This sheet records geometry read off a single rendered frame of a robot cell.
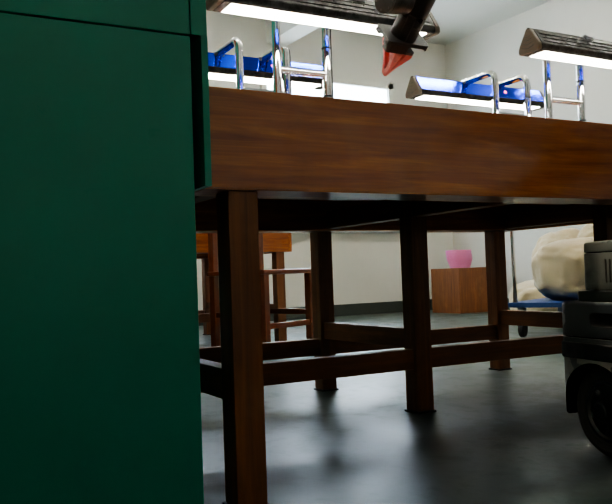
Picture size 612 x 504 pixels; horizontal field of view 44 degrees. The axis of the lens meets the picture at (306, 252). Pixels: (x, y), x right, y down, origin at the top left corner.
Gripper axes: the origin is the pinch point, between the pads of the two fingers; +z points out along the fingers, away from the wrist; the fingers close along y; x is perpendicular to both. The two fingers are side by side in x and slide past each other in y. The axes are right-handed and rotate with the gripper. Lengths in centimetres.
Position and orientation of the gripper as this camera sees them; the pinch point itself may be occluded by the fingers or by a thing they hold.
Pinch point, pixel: (385, 71)
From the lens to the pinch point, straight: 170.8
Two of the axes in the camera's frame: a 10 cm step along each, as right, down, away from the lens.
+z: -3.4, 6.8, 6.5
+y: -8.8, 0.1, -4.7
